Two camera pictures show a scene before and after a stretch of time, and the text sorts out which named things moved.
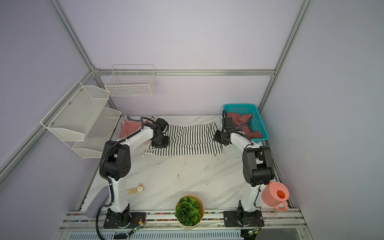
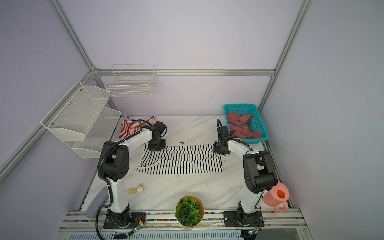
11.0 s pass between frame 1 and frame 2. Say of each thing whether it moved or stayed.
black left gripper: stayed
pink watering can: stayed
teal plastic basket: stayed
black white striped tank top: moved
